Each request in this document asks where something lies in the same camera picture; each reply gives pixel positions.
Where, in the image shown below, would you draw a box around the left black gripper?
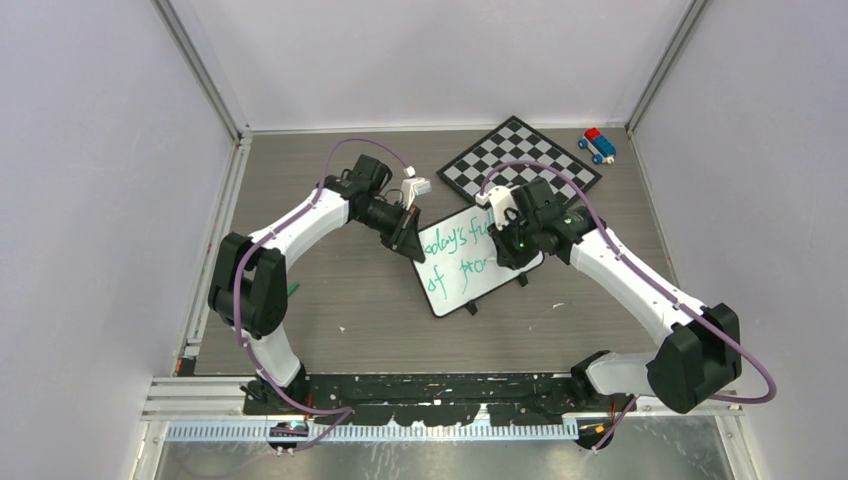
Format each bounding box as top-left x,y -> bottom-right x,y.
356,199 -> 426,264

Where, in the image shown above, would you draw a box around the small whiteboard with stand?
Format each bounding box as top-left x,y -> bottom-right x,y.
412,206 -> 544,318

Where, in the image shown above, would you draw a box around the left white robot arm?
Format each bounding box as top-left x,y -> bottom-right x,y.
208,155 -> 432,414

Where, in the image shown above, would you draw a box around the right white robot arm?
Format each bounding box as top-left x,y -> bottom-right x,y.
475,178 -> 741,414

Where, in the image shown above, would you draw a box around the black white checkerboard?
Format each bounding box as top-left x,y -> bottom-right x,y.
437,116 -> 602,203

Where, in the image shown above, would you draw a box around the red blue toy car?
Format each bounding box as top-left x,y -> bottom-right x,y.
578,128 -> 617,165

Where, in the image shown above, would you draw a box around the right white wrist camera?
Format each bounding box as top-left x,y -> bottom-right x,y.
474,186 -> 521,231

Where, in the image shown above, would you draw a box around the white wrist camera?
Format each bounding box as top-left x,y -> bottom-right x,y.
474,186 -> 521,231
400,166 -> 432,210

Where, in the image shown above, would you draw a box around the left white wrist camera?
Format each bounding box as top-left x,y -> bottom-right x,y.
400,166 -> 432,210

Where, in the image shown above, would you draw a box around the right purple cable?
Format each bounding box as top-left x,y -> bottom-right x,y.
478,160 -> 778,455

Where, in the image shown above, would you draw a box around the purple cable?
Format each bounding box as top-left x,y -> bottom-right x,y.
478,160 -> 778,455
228,137 -> 419,454

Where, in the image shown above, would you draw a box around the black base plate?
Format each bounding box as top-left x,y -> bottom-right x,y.
240,373 -> 631,427

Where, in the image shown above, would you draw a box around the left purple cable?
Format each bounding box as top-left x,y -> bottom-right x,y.
228,137 -> 419,454

